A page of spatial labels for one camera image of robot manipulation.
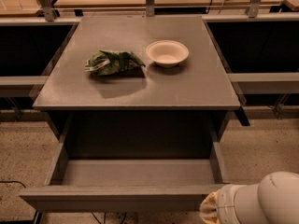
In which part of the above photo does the grey top drawer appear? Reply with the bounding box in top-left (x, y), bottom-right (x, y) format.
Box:
top-left (20, 142), bottom-right (229, 213)

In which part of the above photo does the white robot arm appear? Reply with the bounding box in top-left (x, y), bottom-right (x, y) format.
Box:
top-left (199, 172), bottom-right (299, 224)

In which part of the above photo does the grey cabinet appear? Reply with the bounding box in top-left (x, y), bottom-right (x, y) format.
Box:
top-left (34, 16), bottom-right (240, 159)

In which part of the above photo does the white paper bowl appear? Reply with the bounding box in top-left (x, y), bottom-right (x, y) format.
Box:
top-left (146, 40), bottom-right (189, 68)

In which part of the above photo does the green crumpled chip bag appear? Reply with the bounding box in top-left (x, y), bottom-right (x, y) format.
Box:
top-left (84, 50), bottom-right (145, 76)

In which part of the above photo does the metal frame post middle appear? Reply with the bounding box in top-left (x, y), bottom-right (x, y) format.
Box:
top-left (146, 0), bottom-right (155, 17)

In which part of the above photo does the metal frame post left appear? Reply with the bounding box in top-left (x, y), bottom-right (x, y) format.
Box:
top-left (36, 0), bottom-right (56, 21)

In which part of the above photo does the black floor cable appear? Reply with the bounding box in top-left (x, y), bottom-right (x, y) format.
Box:
top-left (0, 180), bottom-right (27, 189)

